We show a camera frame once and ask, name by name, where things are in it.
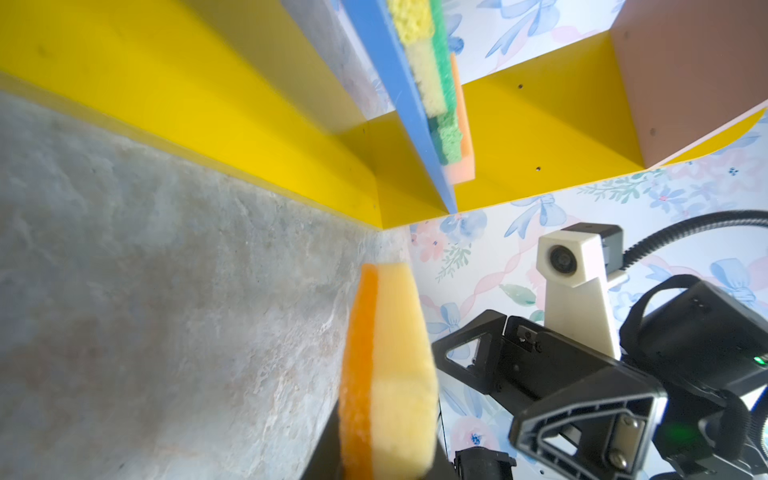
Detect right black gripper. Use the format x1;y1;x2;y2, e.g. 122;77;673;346
432;275;767;479

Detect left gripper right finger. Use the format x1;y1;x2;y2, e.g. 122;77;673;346
428;444;459;480

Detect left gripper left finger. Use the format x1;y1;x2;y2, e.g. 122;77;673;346
301;401;360;480

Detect pale yellow sponge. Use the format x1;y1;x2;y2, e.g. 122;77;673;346
338;263;439;479

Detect orange pink sponge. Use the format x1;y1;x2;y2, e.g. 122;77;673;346
443;53;476;186

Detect light green sponge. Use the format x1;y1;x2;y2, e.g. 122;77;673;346
428;112;463;166

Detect dark green sponge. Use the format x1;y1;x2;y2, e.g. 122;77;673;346
401;1;456;118

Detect bright yellow sponge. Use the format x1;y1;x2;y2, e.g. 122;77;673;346
386;0;434;45

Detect yellow shelf pink blue boards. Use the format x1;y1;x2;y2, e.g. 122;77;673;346
1;1;767;229

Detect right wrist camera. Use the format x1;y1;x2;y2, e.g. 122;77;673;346
536;222;626;360

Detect black corrugated cable right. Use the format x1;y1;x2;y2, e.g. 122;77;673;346
620;209;768;271

